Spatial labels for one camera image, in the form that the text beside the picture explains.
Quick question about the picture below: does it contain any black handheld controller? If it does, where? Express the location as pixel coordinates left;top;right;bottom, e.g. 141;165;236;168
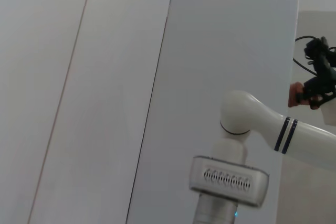
295;36;336;110

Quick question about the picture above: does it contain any black controller cable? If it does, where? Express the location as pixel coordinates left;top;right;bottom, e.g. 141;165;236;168
293;35;320;77

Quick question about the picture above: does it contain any person's bare hand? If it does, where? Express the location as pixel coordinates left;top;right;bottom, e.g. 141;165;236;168
288;81;305;108

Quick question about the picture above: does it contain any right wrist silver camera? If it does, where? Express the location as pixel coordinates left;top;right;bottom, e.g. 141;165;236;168
188;155;270;208

